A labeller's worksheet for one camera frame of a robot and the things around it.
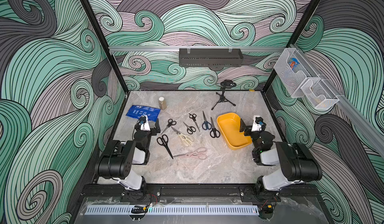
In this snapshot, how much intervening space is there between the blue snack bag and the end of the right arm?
1.95 feet

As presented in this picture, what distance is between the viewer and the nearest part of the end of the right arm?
0.75 meters

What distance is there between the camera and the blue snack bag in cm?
105
